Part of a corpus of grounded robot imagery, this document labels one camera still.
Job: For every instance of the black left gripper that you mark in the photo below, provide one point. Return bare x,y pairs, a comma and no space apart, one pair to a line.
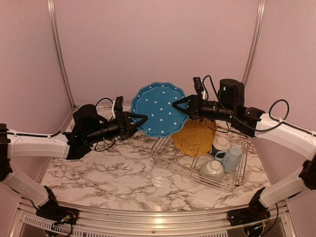
126,129

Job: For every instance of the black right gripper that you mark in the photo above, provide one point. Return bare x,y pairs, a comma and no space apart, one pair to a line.
194,109

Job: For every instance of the blue polka dot plate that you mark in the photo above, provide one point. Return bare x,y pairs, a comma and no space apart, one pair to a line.
155,101

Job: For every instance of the yellow polka dot plate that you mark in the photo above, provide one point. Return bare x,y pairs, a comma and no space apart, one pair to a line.
194,139
212,125

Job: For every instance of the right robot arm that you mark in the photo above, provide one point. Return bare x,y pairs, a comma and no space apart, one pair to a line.
254,122

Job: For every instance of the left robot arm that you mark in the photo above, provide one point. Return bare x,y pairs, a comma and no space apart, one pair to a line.
89,128

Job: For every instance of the dark teal mug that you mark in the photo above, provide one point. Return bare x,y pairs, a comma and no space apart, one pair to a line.
219,144

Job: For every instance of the pale green bowl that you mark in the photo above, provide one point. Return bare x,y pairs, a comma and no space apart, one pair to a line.
212,169

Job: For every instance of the light blue mug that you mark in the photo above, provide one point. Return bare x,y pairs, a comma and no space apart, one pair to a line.
229,158

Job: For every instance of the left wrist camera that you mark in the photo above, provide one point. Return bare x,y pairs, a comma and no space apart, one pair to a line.
117,107

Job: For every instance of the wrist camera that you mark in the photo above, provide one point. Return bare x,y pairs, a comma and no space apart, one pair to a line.
200,88
117,107

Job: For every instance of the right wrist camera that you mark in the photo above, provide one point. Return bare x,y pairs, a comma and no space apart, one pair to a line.
200,88

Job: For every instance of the metal wire dish rack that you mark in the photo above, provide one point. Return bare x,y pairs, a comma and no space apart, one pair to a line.
167,156

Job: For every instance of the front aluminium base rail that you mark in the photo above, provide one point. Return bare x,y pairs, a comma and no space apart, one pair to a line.
102,222

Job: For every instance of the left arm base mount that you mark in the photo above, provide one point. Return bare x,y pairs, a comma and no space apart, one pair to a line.
61,213

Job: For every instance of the right aluminium frame post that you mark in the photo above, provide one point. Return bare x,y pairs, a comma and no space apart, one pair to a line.
255,41

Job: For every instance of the aluminium frame post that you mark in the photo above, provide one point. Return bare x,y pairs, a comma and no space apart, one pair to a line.
59,53
255,41

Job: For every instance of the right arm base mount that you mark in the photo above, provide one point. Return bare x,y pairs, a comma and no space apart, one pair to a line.
247,215

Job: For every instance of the left aluminium frame post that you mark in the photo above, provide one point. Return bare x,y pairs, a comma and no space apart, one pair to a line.
59,53

